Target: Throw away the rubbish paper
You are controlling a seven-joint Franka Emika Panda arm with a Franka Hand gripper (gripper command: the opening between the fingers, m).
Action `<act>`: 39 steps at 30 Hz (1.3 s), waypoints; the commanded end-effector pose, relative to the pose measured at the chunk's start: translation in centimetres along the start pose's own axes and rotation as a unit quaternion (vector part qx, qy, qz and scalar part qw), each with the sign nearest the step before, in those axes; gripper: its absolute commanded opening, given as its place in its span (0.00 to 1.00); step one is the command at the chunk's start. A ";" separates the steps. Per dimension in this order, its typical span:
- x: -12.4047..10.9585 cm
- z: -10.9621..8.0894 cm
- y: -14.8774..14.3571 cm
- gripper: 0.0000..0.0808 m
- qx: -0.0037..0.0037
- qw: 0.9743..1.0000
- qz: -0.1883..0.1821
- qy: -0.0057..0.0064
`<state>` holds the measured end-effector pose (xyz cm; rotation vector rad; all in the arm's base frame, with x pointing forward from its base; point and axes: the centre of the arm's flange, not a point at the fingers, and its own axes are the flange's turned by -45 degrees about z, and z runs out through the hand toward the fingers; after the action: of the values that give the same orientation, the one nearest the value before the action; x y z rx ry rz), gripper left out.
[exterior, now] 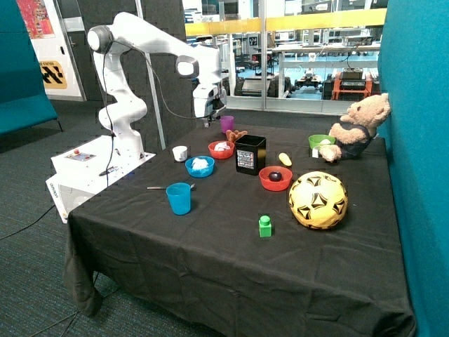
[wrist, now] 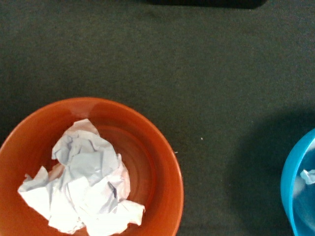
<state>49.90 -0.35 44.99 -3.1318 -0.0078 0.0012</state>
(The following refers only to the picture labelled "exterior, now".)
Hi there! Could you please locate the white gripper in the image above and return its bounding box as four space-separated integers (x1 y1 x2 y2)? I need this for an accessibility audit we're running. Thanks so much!
193 83 227 127

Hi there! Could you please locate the paper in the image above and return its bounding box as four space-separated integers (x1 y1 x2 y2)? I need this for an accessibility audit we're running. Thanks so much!
213 141 231 152
192 157 209 171

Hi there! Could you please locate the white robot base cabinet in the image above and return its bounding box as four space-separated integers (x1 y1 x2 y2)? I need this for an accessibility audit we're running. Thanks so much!
46 136 155 223

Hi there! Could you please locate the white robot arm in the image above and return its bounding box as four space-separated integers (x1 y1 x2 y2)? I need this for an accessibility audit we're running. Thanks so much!
88 13 227 162

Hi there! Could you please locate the black rubbish bin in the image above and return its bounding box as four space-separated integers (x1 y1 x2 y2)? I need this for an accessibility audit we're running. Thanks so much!
235 134 266 176

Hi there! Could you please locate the purple plastic cup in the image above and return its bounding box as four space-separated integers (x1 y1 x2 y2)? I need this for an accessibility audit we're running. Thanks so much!
220 115 234 133

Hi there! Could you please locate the orange toy carrot bunch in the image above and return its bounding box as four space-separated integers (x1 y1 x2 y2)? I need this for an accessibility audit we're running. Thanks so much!
225 130 248 143

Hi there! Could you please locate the red bowl near bin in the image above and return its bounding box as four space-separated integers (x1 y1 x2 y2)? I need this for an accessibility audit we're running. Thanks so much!
208 140 234 159

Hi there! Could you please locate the small white cup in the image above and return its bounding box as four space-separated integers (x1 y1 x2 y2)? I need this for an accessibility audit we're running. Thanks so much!
172 145 188 162

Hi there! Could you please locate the blue plastic bowl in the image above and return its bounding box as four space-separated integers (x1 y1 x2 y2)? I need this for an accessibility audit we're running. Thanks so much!
185 156 215 178

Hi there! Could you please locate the metal spoon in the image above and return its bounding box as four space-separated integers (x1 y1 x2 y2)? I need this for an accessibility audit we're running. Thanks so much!
146 183 195 190

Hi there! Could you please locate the blue plastic cup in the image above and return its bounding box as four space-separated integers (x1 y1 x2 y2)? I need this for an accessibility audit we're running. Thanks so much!
166 183 191 216

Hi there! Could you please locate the yellow toy banana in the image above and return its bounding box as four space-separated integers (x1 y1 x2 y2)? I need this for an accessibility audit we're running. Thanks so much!
279 152 292 166

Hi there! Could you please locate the dark purple plum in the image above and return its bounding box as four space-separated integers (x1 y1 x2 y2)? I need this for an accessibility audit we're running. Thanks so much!
268 171 283 182

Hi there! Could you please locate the red bowl with plum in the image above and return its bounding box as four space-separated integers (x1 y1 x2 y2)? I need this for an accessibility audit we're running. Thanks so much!
259 166 293 192

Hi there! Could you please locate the green plastic bowl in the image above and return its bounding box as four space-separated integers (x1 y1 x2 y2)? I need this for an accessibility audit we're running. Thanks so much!
308 134 336 150

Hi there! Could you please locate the black tablecloth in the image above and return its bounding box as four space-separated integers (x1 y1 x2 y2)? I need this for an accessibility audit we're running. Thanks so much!
64 126 417 336

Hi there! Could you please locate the green toy block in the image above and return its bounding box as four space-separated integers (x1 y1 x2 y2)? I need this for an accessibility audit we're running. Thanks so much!
258 215 272 237

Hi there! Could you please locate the yellow black soccer ball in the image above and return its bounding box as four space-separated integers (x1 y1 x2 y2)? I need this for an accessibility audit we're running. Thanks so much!
288 171 348 230

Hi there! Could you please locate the brown teddy bear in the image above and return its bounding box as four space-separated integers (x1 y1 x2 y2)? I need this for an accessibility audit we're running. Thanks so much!
319 93 391 162

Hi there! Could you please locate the orange black lab cart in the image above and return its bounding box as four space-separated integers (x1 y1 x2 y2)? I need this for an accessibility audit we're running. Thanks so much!
331 68 373 101

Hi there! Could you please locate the yellow black warning sign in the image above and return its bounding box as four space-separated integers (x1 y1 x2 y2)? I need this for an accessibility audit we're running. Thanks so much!
39 60 67 90

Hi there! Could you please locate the teal bench seat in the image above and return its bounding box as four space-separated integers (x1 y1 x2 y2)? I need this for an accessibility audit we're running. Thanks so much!
1 0 58 135

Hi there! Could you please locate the red colourful poster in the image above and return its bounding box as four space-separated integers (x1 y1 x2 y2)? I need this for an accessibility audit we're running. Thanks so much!
16 0 55 39

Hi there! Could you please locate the teal partition panel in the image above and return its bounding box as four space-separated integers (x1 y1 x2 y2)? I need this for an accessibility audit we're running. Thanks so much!
379 1 448 336

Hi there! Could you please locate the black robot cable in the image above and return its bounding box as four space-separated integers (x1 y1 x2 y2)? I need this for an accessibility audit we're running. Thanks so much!
101 40 211 189

